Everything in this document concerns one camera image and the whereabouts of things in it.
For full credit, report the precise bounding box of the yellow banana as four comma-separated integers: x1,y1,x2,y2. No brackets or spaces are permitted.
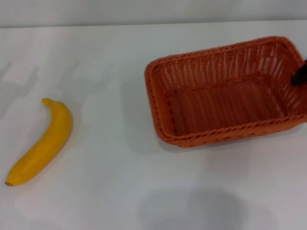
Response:
4,97,73,186

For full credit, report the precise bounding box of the orange woven rectangular basket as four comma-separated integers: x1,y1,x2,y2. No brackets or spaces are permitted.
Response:
144,35,307,148

